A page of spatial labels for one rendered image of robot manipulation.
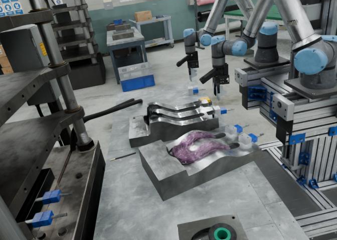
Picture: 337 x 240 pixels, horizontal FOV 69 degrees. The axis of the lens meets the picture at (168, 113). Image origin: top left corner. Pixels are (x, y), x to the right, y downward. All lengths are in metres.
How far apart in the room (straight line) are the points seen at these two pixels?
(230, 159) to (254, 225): 0.29
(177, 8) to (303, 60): 6.83
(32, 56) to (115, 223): 0.93
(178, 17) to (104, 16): 2.16
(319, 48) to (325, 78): 0.20
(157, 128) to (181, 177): 0.40
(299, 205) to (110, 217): 1.25
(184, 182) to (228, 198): 0.18
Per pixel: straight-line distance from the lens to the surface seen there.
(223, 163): 1.10
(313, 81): 1.35
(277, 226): 0.97
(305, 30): 1.19
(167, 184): 1.00
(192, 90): 1.89
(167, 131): 1.34
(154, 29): 7.74
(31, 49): 1.47
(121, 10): 7.60
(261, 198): 1.05
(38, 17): 1.28
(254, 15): 1.40
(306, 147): 1.86
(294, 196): 1.93
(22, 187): 0.98
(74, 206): 1.19
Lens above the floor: 1.55
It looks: 27 degrees down
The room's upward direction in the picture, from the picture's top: 9 degrees counter-clockwise
